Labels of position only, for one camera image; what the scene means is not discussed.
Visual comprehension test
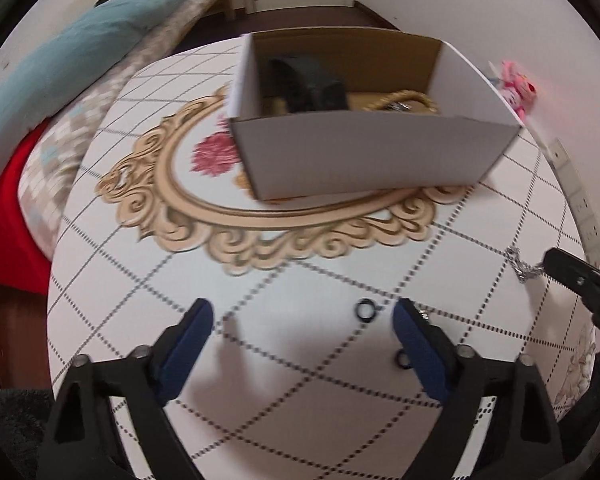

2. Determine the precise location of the dark grey fuzzy rug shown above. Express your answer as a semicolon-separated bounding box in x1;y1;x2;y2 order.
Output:
0;386;57;480

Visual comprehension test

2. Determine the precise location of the wooden bed frame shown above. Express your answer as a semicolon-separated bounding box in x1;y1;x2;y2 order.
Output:
207;0;235;22

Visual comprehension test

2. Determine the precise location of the white power strip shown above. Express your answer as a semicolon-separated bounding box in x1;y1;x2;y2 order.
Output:
550;138;600;262

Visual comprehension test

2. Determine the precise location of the gold bead bracelet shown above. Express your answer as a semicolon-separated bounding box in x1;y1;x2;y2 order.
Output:
352;88;438;114

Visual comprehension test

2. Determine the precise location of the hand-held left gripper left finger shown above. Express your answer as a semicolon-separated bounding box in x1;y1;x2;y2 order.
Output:
37;298;214;480

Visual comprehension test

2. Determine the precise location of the teal duvet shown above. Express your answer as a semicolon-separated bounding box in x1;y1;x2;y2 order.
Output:
0;0;241;192

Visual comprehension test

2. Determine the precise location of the black jewelry stand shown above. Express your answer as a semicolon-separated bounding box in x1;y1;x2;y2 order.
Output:
268;54;350;113

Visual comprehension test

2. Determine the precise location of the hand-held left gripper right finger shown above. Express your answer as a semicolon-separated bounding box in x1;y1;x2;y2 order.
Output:
392;297;567;480

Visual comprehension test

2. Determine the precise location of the patterned beige pillow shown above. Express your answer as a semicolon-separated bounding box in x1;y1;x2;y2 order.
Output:
17;0;231;261

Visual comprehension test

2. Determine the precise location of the pink plush toy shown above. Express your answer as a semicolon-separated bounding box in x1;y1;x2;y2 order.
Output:
489;60;539;120

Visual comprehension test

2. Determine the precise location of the silver chain bracelet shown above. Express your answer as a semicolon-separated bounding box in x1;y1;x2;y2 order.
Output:
504;247;547;284

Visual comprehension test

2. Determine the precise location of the white cardboard box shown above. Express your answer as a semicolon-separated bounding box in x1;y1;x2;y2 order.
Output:
227;26;524;202

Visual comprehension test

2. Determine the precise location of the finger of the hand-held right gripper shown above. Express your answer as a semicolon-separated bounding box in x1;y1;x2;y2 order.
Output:
543;247;600;352

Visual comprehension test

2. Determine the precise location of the red bed sheet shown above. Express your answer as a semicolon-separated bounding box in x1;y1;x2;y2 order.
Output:
0;122;56;296

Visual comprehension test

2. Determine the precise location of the floral fabric cushion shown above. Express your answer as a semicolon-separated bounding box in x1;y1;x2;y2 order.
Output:
552;322;597;423

